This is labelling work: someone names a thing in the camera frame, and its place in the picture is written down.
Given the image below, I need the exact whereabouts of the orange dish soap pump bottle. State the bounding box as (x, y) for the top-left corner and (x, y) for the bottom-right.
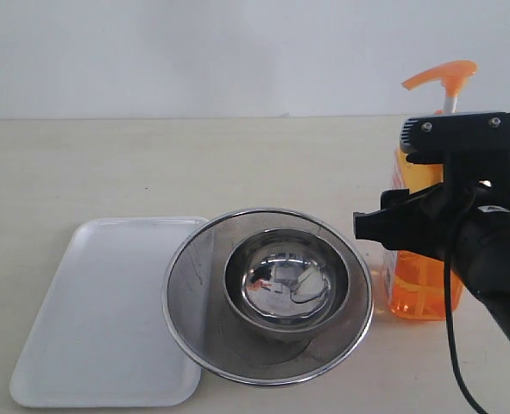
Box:
(382, 60), (477, 321)

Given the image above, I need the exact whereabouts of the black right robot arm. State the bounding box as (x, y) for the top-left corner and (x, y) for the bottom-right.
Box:
(353, 149), (510, 341)

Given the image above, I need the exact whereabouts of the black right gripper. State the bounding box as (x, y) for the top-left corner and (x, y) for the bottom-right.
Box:
(353, 149), (510, 259)

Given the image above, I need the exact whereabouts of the small stainless steel bowl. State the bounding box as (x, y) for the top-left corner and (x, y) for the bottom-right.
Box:
(223, 227), (350, 342)

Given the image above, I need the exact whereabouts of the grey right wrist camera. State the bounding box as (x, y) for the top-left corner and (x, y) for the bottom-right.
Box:
(400, 111), (510, 162)

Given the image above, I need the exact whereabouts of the white rectangular plastic tray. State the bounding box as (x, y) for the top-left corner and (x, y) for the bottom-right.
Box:
(9, 216), (204, 408)

